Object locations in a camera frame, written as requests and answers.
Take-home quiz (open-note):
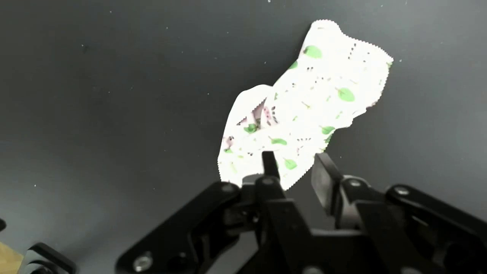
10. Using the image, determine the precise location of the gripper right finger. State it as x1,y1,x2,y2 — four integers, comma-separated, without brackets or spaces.
311,152,487,274

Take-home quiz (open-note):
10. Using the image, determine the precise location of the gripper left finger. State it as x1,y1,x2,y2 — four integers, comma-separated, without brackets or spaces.
115,151,317,274

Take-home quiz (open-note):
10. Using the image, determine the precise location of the white cloth with leaf print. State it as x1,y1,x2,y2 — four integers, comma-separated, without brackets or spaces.
217,19,395,191

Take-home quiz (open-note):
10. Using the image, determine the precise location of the tan wooden piece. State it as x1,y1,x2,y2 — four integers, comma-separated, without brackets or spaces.
0,241,24,274

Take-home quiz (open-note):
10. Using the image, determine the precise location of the black frame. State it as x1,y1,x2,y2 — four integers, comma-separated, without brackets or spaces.
17,242,77,274

